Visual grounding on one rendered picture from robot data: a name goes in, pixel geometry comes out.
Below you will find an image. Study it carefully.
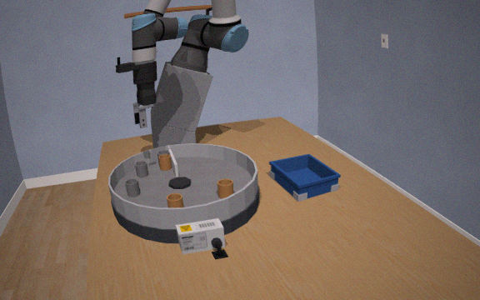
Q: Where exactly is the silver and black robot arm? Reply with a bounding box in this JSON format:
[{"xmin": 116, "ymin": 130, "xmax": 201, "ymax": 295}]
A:
[{"xmin": 132, "ymin": 0, "xmax": 248, "ymax": 73}]

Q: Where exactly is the bronze bushing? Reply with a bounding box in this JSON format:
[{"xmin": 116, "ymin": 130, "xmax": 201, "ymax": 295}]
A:
[
  {"xmin": 167, "ymin": 193, "xmax": 184, "ymax": 208},
  {"xmin": 158, "ymin": 154, "xmax": 172, "ymax": 171},
  {"xmin": 217, "ymin": 179, "xmax": 233, "ymax": 199}
]

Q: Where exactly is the grey metal bushing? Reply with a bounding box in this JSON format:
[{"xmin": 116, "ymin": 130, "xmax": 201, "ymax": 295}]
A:
[
  {"xmin": 157, "ymin": 150, "xmax": 169, "ymax": 157},
  {"xmin": 125, "ymin": 178, "xmax": 140, "ymax": 197},
  {"xmin": 135, "ymin": 161, "xmax": 148, "ymax": 178}
]

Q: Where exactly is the blue open crate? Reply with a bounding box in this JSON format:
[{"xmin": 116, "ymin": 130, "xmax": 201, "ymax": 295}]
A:
[{"xmin": 269, "ymin": 154, "xmax": 341, "ymax": 202}]

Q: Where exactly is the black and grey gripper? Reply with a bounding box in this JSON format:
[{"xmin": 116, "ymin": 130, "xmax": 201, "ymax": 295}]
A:
[{"xmin": 116, "ymin": 47, "xmax": 158, "ymax": 128}]

